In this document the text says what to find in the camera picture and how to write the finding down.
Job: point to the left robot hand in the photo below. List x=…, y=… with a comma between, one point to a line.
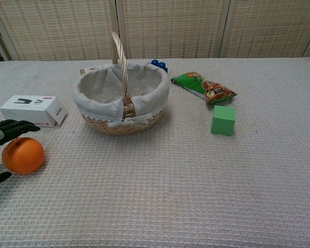
x=10, y=128

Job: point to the orange fruit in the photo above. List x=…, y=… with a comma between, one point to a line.
x=23, y=155

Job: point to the wicker basket with cloth liner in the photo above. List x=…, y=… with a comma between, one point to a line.
x=121, y=100

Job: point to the white cardboard box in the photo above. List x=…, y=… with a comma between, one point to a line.
x=33, y=109

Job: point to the grey waffle tablecloth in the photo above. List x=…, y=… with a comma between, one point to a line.
x=155, y=180

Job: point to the blue toy brick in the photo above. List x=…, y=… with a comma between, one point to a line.
x=160, y=64

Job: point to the woven folding screen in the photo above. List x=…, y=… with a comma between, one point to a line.
x=170, y=28

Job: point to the green snack bag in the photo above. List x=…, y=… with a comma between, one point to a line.
x=204, y=86

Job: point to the green cube block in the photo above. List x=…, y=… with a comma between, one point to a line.
x=223, y=120

